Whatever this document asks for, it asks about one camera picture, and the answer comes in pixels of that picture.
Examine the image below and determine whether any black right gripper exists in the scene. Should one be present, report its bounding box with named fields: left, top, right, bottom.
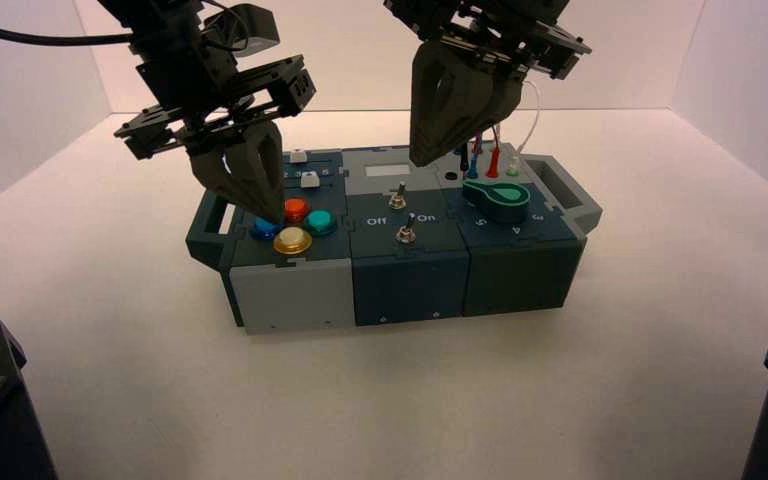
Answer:
left=383, top=0, right=593, bottom=168

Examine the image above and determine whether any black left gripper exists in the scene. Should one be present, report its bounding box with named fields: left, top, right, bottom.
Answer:
left=114, top=26, right=317, bottom=223

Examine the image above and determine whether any yellow push button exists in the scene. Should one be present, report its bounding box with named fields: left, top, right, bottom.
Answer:
left=272, top=226, right=314, bottom=257

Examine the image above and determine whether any blue push button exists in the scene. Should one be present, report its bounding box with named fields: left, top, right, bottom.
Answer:
left=249, top=217, right=283, bottom=242

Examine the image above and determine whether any orange push button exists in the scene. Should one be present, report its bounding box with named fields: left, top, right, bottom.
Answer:
left=283, top=197, right=310, bottom=225

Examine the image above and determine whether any teal push button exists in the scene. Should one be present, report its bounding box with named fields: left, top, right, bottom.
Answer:
left=301, top=209, right=339, bottom=238

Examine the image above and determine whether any green rotary knob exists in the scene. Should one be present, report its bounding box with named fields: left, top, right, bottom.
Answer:
left=461, top=182, right=532, bottom=225

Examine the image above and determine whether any grey and teal control box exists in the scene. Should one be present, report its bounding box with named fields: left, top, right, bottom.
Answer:
left=185, top=142, right=604, bottom=337

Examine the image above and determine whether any blue jumper wire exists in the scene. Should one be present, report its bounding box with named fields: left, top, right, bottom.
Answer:
left=453, top=146, right=480, bottom=181

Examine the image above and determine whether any red jumper wire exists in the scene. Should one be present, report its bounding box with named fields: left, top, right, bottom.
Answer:
left=471, top=124, right=502, bottom=180

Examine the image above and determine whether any white jumper wire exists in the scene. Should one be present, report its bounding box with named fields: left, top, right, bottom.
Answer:
left=507, top=80, right=542, bottom=178

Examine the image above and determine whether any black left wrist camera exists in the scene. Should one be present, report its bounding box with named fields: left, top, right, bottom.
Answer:
left=203, top=3, right=279, bottom=60

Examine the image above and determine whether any black cable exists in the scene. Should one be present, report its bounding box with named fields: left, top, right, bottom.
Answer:
left=0, top=11, right=140, bottom=48

